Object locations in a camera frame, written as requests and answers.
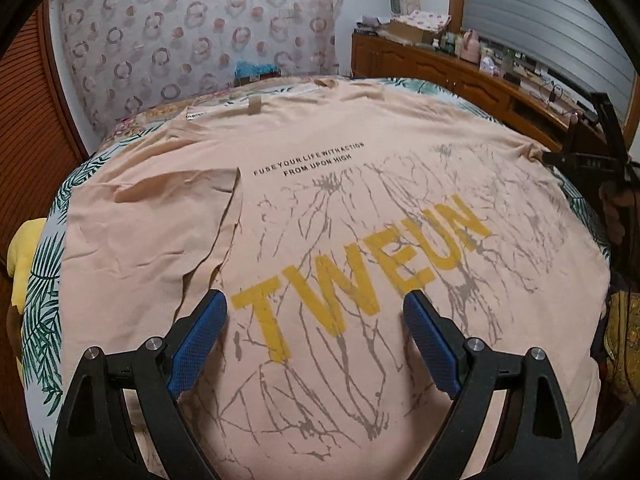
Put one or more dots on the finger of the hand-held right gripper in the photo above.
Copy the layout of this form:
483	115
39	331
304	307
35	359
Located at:
580	160

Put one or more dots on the cardboard box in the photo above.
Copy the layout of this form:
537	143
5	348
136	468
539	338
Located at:
400	32

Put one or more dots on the peach printed t-shirt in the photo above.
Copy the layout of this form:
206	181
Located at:
350	185

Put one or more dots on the yellow patterned cloth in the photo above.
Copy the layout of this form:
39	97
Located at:
625	345

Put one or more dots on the blue fluffy item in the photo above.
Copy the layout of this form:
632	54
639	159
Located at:
255	69

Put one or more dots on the green leaf print sheet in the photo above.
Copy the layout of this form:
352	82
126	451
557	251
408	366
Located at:
45	285

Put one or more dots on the pink floral cloth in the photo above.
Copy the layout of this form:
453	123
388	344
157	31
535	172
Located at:
427	19

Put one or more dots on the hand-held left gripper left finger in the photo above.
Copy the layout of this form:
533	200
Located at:
200	330

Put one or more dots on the person's right hand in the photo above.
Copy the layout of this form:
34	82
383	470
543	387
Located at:
617	205

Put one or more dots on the floral blanket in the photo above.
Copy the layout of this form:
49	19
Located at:
125	127

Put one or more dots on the pink bottle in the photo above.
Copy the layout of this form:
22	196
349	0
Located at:
470	42

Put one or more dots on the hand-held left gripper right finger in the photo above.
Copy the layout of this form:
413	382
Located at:
430	340

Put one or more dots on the wooden wardrobe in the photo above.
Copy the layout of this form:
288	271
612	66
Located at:
35	135

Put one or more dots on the wooden cabinet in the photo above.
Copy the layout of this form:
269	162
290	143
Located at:
425	67

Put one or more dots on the grey window blind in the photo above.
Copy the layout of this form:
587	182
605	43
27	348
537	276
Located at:
540	15

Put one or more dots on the small lilac figurine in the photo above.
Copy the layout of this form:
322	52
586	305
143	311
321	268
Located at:
488	64

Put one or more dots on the circle patterned hanging cloth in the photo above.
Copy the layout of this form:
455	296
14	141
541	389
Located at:
175	35

